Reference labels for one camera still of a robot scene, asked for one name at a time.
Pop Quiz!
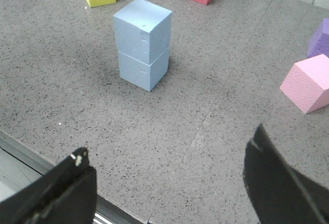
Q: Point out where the purple foam block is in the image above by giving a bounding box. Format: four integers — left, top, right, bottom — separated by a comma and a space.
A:
307, 18, 329, 58

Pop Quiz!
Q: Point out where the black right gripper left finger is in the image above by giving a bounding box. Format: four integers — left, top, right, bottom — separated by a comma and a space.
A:
1, 147, 97, 223

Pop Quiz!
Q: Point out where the blue foam block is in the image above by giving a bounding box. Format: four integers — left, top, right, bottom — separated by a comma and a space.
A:
113, 0, 172, 64
118, 46, 169, 91

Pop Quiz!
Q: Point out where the pink foam block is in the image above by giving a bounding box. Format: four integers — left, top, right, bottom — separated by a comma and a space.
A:
280, 54, 328, 114

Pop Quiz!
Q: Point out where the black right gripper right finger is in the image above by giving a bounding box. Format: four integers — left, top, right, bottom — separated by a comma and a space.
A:
243, 125, 328, 223

